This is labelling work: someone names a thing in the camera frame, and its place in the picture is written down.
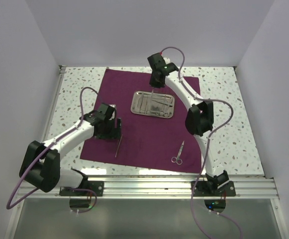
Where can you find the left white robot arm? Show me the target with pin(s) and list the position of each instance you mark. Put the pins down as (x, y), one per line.
(41, 166)

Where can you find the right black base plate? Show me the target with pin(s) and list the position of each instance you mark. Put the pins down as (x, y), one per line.
(201, 189)

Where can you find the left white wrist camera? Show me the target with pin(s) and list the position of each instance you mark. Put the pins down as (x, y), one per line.
(112, 110)

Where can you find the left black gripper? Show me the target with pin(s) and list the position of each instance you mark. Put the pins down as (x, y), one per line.
(114, 133)

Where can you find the aluminium rail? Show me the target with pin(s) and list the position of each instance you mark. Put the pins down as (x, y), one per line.
(179, 187)
(46, 135)

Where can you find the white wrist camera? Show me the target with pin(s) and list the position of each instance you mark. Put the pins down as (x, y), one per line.
(112, 110)
(167, 60)

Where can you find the purple surgical cloth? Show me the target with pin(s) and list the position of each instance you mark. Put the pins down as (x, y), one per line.
(147, 142)

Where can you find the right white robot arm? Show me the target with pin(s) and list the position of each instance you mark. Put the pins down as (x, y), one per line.
(200, 116)

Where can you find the steel surgical forceps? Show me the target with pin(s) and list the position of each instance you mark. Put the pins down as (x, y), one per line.
(118, 146)

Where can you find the steel instrument tray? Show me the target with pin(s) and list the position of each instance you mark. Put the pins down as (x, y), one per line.
(144, 103)

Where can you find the aluminium left side rail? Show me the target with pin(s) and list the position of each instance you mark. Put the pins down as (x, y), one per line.
(46, 135)

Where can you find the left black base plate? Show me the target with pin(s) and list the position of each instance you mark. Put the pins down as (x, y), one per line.
(92, 188)

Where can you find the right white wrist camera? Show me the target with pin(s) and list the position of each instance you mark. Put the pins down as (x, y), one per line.
(167, 60)

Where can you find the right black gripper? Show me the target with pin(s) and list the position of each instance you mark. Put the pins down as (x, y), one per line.
(153, 83)

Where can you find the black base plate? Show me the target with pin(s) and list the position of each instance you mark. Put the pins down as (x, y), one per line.
(201, 189)
(92, 188)

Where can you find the aluminium front rail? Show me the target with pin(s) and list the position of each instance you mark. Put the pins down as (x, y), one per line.
(179, 187)

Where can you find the steel surgical scissors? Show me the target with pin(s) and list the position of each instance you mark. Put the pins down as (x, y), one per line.
(176, 159)

